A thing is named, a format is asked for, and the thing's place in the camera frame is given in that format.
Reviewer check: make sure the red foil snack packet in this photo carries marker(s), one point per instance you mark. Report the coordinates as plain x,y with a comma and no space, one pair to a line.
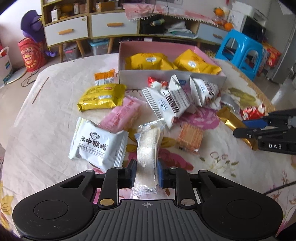
252,112

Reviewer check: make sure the small red white packet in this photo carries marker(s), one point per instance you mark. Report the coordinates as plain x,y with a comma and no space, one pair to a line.
164,84
152,81

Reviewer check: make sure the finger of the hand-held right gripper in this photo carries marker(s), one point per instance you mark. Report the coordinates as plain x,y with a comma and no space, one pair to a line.
242,134
255,122

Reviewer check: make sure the gold foil wrapper bar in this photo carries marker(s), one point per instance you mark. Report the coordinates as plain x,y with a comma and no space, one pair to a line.
231,120

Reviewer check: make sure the large white packet black print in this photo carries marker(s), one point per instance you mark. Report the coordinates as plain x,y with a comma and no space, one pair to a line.
166,104

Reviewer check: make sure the black microwave oven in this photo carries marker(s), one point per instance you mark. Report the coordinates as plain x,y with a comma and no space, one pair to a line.
253,29

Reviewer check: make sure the pile of folded clothes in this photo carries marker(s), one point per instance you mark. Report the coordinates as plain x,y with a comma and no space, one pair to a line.
180,30

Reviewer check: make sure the clear packet of orange crackers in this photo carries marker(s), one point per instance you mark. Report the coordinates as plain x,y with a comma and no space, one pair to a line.
189,138

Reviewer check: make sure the silver foil packet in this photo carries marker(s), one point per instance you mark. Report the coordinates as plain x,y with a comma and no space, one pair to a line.
229,102

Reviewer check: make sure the pink snack packet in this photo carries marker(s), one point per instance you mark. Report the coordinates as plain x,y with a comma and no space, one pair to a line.
120,115

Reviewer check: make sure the clear plastic storage box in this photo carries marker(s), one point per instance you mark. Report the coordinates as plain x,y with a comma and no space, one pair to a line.
99,47
70,52

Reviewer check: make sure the orange and white snack packet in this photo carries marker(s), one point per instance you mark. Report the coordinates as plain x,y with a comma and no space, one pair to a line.
104,77

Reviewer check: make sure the white shopping bag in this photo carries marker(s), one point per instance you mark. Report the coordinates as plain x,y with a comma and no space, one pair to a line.
5,67

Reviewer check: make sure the large yellow snack packet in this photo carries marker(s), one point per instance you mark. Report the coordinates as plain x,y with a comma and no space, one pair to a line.
148,61

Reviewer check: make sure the crumpled white packet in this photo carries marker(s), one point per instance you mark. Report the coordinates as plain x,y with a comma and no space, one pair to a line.
175,83

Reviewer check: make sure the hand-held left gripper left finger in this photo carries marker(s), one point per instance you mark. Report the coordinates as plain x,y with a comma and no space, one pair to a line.
131,172

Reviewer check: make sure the grey refrigerator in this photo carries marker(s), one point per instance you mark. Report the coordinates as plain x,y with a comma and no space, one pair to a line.
284,51

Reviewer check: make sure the pink cardboard box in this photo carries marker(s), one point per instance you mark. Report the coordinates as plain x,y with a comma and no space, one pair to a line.
134,77

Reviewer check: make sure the wooden shelf cabinet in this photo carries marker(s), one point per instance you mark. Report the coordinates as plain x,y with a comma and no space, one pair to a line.
89,7

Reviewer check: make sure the pink lace-trimmed cloth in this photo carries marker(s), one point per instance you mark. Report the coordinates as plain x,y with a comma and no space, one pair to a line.
161,10

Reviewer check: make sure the low wooden cabinet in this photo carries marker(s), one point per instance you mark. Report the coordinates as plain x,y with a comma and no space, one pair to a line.
203,20

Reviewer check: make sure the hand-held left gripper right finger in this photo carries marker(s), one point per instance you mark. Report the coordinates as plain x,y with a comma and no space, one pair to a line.
161,176

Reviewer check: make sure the gold yellow snack packet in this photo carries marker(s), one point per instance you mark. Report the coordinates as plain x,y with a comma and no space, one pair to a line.
99,97

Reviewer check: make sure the clear cracker packet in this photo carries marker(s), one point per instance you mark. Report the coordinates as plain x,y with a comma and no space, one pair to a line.
146,150

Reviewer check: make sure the orange fruit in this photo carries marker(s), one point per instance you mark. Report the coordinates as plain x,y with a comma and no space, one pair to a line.
218,11
228,26

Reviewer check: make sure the purple plush toy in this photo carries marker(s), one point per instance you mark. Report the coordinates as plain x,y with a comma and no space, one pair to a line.
32,25

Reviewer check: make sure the small white box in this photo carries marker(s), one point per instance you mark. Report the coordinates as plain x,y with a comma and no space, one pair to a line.
54,15

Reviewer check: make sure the red snack carton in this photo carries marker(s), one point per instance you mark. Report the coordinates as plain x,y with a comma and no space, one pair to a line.
272,55

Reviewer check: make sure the white packet with monkey print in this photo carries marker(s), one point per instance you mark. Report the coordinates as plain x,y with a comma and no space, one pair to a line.
94,143

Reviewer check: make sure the red monkey bag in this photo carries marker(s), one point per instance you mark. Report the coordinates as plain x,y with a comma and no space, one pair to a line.
30,55

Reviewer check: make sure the blue plastic stool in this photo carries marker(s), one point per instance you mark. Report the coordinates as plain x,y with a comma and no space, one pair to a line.
240,37

